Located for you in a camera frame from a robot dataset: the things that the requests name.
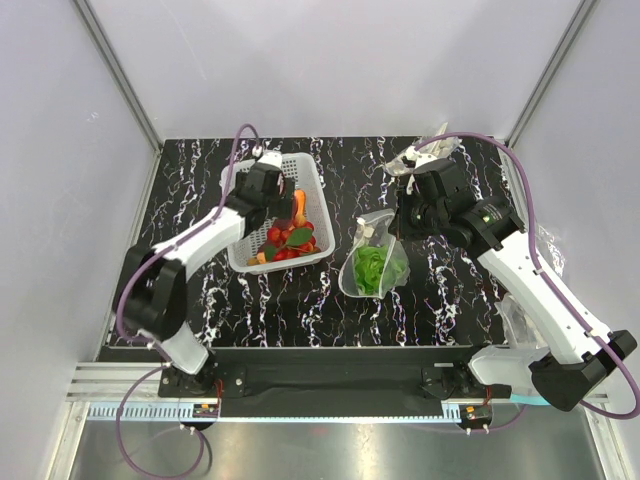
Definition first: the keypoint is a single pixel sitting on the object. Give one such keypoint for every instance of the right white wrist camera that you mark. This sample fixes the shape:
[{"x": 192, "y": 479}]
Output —
[{"x": 412, "y": 159}]

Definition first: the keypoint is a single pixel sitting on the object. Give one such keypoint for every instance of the white perforated plastic basket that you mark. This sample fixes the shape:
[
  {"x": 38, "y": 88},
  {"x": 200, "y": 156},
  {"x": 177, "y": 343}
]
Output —
[{"x": 302, "y": 169}]

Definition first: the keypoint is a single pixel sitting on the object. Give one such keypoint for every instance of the crumpled clear bags pile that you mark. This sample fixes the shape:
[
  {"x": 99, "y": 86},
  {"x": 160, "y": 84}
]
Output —
[{"x": 545, "y": 250}]

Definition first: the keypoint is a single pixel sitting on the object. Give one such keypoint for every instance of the white slotted cable duct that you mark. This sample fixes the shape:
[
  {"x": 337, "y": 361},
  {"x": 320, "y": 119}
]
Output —
[{"x": 233, "y": 412}]

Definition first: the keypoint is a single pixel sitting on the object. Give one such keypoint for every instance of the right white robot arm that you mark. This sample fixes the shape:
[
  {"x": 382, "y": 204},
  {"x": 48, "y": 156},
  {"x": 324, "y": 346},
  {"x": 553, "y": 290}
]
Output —
[{"x": 577, "y": 352}]

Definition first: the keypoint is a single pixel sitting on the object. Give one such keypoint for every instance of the back bag of slices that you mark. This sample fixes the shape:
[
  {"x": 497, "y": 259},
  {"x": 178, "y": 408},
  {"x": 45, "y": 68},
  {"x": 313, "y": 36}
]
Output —
[{"x": 441, "y": 149}]

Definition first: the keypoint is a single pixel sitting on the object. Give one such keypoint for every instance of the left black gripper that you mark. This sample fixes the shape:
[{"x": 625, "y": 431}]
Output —
[{"x": 281, "y": 207}]

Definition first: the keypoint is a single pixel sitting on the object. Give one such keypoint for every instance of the blue-zip bag of slices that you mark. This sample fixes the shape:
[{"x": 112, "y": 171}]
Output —
[{"x": 528, "y": 400}]

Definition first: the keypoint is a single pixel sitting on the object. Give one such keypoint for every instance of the green lettuce head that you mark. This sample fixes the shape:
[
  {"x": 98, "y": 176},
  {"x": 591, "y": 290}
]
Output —
[{"x": 378, "y": 270}]

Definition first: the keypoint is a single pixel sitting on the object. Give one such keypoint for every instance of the orange papaya slice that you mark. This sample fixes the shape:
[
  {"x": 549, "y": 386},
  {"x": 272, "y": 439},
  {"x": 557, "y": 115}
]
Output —
[{"x": 300, "y": 205}]

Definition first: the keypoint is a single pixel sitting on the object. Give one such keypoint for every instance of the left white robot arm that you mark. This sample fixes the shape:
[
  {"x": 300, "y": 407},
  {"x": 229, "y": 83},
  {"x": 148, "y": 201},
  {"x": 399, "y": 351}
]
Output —
[{"x": 150, "y": 303}]

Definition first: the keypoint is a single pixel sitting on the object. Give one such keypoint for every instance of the zip bag with white slices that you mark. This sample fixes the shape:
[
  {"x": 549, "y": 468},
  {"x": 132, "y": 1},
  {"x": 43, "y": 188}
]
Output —
[{"x": 371, "y": 229}]

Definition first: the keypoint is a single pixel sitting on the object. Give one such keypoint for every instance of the red cherry bunch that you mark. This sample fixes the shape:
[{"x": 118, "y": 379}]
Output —
[{"x": 288, "y": 243}]

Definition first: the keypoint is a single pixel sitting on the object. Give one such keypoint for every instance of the right aluminium frame post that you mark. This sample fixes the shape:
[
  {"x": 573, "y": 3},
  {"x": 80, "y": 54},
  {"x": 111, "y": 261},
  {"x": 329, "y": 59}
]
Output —
[{"x": 568, "y": 39}]

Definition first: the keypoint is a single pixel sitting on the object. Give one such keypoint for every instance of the aluminium frame post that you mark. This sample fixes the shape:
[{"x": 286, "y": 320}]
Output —
[
  {"x": 108, "y": 54},
  {"x": 568, "y": 39}
]

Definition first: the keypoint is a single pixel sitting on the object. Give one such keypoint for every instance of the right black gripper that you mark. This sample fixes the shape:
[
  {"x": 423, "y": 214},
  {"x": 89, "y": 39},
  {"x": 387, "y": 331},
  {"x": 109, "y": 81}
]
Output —
[{"x": 401, "y": 229}]

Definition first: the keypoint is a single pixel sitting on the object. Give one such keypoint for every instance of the left aluminium frame post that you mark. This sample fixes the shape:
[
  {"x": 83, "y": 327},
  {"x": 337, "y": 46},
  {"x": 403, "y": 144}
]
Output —
[{"x": 108, "y": 54}]

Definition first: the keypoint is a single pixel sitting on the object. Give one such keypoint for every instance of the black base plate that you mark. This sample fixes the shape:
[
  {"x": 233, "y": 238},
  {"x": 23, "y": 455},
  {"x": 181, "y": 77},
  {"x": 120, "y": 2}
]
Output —
[{"x": 438, "y": 372}]

